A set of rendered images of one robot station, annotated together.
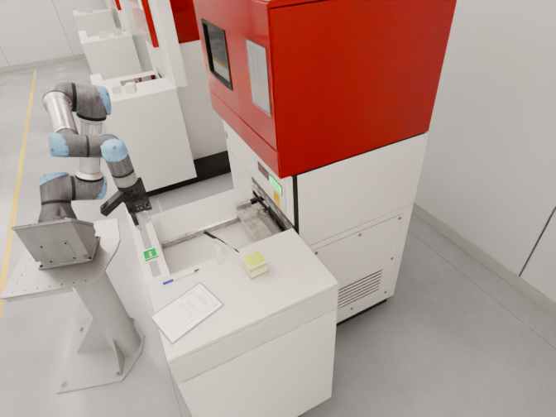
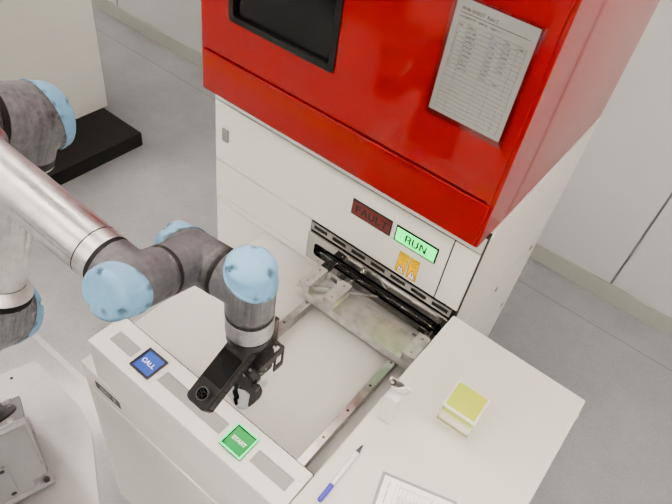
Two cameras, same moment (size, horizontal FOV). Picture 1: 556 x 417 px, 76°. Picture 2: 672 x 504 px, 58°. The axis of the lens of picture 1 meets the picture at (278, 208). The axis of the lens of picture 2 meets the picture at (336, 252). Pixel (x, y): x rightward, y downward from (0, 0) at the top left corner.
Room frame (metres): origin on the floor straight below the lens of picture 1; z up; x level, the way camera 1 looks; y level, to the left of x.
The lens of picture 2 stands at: (0.54, 0.75, 2.07)
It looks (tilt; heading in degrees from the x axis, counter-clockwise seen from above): 45 degrees down; 325
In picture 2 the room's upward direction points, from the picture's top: 11 degrees clockwise
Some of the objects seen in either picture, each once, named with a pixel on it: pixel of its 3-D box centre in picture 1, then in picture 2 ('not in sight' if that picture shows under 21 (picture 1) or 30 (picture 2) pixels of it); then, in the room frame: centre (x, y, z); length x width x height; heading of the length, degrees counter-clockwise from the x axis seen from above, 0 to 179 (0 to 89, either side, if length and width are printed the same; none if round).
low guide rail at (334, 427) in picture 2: not in sight; (358, 401); (1.10, 0.22, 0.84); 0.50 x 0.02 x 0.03; 114
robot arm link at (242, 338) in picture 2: (124, 177); (248, 320); (1.07, 0.52, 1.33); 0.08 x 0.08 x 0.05
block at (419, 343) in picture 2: not in sight; (415, 348); (1.14, 0.04, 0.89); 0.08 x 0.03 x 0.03; 114
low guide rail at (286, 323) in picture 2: (212, 227); (272, 336); (1.35, 0.33, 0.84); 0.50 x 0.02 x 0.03; 114
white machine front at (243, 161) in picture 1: (256, 172); (329, 213); (1.53, 0.10, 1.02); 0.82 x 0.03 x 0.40; 24
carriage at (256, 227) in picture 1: (256, 227); (359, 318); (1.29, 0.11, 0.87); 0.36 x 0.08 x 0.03; 24
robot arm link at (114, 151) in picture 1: (117, 157); (249, 286); (1.07, 0.52, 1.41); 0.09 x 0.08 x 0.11; 30
